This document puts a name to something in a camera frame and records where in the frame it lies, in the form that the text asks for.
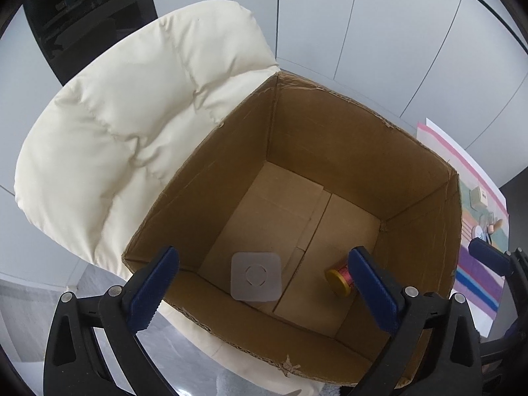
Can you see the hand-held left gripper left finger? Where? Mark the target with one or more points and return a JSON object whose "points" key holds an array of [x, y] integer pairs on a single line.
{"points": [[151, 289]]}

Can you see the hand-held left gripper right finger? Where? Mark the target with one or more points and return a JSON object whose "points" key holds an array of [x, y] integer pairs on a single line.
{"points": [[372, 293]]}

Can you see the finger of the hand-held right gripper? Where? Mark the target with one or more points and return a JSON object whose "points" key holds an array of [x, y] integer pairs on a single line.
{"points": [[486, 255]]}

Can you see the brown cardboard box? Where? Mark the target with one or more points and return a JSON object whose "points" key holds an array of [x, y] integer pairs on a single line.
{"points": [[330, 132]]}

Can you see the small clear plastic item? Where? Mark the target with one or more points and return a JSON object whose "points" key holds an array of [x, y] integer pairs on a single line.
{"points": [[481, 233]]}

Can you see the small orange peg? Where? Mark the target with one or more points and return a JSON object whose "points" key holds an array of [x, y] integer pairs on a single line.
{"points": [[496, 225]]}

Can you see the red spool with yellow flange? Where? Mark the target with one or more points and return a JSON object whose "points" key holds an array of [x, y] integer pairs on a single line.
{"points": [[339, 278]]}

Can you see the striped colourful mat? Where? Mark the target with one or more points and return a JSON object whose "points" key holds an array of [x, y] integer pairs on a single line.
{"points": [[483, 297]]}

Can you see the beige square socket box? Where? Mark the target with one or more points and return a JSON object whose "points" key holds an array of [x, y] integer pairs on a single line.
{"points": [[479, 196]]}

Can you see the translucent square plastic lid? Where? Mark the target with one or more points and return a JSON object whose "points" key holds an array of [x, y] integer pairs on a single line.
{"points": [[255, 276]]}

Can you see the black glass wall panel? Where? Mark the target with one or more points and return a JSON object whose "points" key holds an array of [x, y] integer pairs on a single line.
{"points": [[82, 8]]}

